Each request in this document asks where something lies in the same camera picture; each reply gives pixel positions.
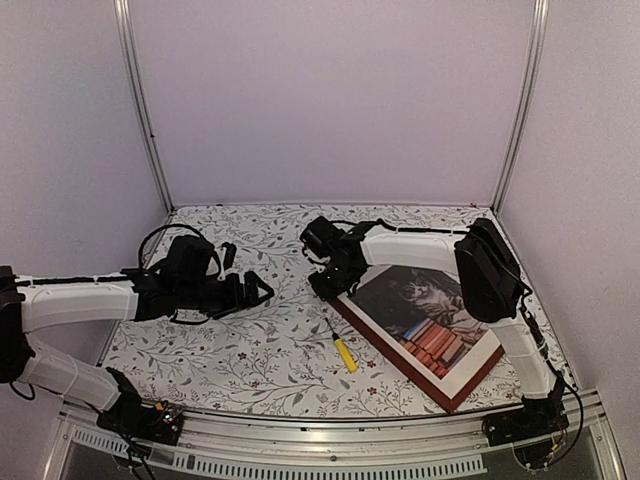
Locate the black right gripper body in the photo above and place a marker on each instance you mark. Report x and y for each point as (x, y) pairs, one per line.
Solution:
(336, 282)

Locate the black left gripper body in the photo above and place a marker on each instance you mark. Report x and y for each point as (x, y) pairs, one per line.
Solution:
(219, 302)

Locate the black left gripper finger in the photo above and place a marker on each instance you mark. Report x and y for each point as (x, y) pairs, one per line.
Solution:
(256, 289)
(246, 303)

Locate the red-brown wooden picture frame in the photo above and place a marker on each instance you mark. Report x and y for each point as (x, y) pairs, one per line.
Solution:
(415, 317)

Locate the yellow handled screwdriver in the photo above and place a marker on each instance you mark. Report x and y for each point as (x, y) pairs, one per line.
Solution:
(342, 349)

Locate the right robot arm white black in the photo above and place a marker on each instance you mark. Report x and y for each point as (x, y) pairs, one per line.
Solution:
(492, 289)

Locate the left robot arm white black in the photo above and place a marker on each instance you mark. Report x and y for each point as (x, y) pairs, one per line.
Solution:
(192, 276)

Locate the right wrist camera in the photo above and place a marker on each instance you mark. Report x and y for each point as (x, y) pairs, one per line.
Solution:
(320, 239)

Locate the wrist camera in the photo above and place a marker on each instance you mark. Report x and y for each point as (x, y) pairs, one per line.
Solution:
(320, 239)
(228, 252)

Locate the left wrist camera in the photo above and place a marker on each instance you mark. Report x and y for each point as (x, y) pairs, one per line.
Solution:
(228, 252)

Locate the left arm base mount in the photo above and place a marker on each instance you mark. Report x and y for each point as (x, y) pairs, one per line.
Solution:
(160, 423)

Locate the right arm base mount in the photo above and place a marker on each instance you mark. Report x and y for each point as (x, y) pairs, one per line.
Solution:
(535, 418)

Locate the right aluminium corner post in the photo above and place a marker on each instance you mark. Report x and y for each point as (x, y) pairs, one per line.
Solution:
(532, 64)

